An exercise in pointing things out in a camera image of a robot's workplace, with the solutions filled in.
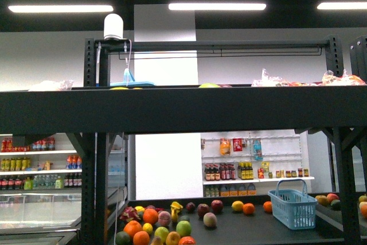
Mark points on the black metal shelf rack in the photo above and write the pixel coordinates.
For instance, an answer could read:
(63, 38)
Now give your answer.
(92, 116)

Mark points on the blue tray on top shelf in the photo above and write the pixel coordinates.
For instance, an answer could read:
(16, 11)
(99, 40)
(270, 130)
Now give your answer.
(129, 81)

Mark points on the white store shelf right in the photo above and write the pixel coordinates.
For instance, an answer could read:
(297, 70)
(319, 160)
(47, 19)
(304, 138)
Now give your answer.
(248, 163)

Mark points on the far lemon yellow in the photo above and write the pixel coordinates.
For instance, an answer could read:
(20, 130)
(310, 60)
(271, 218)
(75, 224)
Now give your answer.
(237, 206)

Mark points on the white drinks shelf left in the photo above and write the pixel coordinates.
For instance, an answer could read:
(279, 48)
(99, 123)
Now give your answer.
(50, 163)

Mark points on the far dark red apple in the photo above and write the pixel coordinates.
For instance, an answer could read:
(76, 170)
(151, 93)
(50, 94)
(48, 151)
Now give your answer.
(217, 206)

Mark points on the far orange fruit left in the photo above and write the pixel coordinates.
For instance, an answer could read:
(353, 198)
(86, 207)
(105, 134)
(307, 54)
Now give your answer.
(150, 216)

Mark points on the far peach fruit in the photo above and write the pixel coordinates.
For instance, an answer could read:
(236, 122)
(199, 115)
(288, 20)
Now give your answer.
(210, 220)

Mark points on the pink dragon fruit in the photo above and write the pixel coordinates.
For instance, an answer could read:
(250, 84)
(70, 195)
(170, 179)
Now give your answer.
(129, 214)

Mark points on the far tangerine orange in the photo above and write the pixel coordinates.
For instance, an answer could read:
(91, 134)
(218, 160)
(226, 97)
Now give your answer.
(248, 209)

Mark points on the far green apple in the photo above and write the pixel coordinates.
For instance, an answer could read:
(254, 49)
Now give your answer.
(184, 228)

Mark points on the light blue far basket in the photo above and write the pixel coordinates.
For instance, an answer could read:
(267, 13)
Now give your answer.
(296, 209)

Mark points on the glass freezer chest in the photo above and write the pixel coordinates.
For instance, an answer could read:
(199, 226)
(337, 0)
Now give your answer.
(74, 210)

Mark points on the white dome camera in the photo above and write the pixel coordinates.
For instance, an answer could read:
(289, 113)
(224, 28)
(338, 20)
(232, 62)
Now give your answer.
(113, 27)

